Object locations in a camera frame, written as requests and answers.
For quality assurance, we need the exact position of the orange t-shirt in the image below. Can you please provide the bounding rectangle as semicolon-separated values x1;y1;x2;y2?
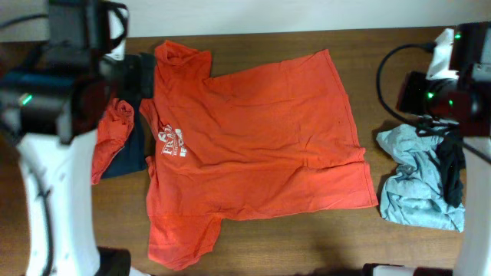
140;41;377;271

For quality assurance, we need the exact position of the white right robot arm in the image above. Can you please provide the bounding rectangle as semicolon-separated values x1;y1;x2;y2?
362;21;490;275

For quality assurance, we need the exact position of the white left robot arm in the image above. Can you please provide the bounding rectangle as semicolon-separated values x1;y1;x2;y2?
1;1;155;275

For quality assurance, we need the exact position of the folded orange shirt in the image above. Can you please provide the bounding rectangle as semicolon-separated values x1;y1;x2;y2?
91;98;134;185

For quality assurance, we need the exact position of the black crumpled garment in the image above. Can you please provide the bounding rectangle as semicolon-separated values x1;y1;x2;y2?
436;140;466;208

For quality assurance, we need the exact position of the folded navy garment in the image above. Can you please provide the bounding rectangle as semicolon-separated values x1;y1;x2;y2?
101;100;147;179

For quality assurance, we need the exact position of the light blue crumpled garment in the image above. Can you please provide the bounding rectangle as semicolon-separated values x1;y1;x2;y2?
376;124;465;232

